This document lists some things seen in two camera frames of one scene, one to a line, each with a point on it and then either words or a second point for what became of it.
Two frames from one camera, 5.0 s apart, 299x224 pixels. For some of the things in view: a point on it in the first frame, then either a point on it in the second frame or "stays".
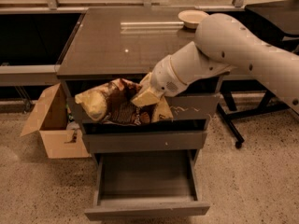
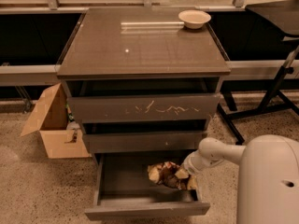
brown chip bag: (112, 103) → (164, 174)
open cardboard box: (61, 141) stays
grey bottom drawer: (146, 183) stays
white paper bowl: (192, 18) stays
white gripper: (163, 76) → (191, 166)
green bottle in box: (70, 116) stays
